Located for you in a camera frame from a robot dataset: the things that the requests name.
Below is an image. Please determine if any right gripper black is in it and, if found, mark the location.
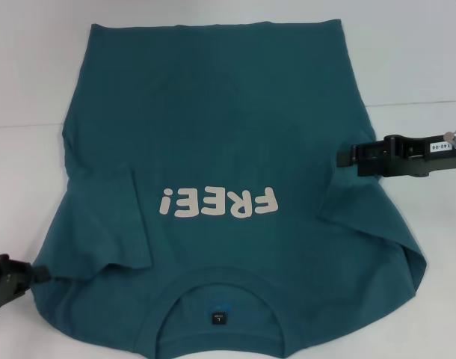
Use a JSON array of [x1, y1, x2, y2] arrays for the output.
[[335, 133, 456, 179]]

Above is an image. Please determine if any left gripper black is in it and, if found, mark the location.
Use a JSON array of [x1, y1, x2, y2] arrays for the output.
[[0, 254, 52, 317]]

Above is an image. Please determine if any teal t-shirt with FREE! print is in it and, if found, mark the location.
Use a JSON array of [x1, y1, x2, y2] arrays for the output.
[[28, 19, 428, 359]]

